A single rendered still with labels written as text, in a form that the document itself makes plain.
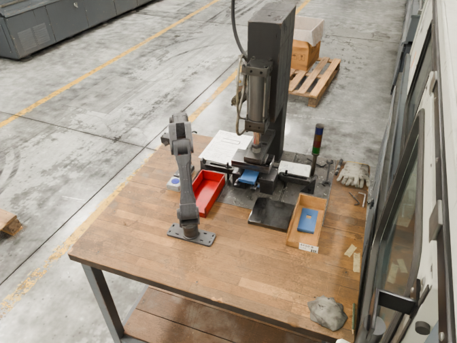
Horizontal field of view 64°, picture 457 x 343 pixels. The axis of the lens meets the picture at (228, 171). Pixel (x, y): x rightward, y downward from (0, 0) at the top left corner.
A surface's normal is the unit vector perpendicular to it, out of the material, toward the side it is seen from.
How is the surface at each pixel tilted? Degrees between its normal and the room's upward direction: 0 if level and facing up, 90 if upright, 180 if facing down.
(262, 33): 90
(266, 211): 0
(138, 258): 0
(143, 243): 0
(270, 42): 90
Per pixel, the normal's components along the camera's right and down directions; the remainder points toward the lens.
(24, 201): -0.02, -0.79
